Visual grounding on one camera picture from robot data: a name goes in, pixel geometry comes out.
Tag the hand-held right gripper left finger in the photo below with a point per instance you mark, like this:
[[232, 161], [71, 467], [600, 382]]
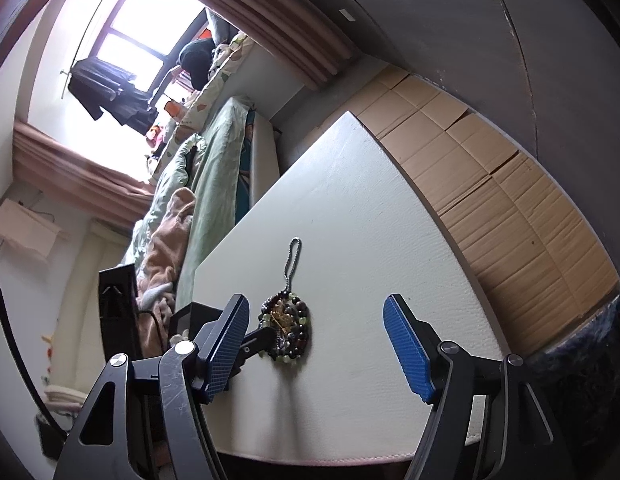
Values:
[[227, 350]]

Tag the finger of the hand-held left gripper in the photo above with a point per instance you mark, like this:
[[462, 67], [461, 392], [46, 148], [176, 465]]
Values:
[[255, 341]]

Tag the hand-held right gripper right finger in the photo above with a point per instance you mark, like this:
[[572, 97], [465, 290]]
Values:
[[407, 355]]

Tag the black box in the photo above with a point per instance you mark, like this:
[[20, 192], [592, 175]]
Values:
[[176, 320]]

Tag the cream headboard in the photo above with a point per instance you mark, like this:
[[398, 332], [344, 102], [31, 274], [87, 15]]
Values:
[[107, 245]]

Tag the pink fleece blanket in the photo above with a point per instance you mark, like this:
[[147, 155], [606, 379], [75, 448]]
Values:
[[162, 255]]

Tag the white side table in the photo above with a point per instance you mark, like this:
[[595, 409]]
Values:
[[365, 235]]

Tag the light green quilt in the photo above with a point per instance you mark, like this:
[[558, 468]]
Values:
[[165, 185]]

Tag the pink curtain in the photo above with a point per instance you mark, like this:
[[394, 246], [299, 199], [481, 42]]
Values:
[[80, 175], [290, 25]]

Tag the bed with green sheet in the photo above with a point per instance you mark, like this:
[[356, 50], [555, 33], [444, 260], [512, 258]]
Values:
[[215, 185]]

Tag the flattened cardboard sheets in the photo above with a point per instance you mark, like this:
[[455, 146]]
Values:
[[514, 220]]

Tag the heap of colourful clothes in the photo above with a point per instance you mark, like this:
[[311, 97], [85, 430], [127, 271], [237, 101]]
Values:
[[154, 136]]

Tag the dark fuzzy cloth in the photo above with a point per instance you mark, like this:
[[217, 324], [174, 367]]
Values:
[[589, 360]]

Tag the orange box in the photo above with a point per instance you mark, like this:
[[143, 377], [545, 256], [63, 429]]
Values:
[[172, 108]]

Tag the hanging dark clothes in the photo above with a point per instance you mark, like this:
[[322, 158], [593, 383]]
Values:
[[110, 90]]

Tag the printed window seat cushion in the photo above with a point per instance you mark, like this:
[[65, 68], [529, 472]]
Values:
[[215, 80]]

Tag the black bag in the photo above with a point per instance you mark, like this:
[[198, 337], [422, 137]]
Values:
[[195, 62]]

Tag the dark framed window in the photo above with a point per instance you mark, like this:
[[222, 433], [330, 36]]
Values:
[[107, 35]]

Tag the grey pillow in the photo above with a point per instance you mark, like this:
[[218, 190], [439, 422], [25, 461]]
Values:
[[217, 25]]

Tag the white wall socket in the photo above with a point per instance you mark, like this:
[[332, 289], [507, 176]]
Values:
[[346, 15]]

